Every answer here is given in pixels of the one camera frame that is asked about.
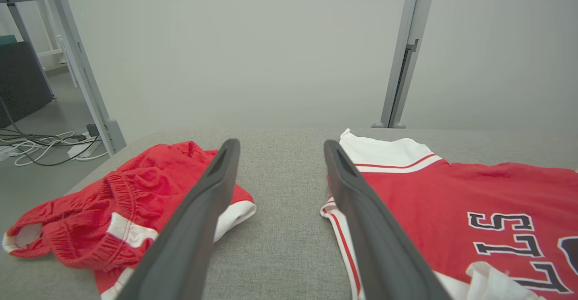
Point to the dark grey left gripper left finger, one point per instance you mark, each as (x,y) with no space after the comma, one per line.
(194,227)

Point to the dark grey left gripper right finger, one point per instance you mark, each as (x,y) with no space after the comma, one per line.
(375,246)

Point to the red shorts with white stripes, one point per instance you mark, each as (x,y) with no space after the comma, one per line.
(135,187)

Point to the red white jersey shirt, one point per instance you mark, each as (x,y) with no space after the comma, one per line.
(451,191)

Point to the white power strip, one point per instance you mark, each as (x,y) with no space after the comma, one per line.
(83,150)

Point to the black power adapter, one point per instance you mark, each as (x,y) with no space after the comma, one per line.
(93,130)

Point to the dark grey cabinet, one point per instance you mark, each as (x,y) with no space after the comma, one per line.
(20,83)

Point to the grey metal partition post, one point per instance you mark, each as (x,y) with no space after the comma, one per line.
(406,42)

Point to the grey metal frame leg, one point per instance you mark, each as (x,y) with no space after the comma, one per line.
(76,56)

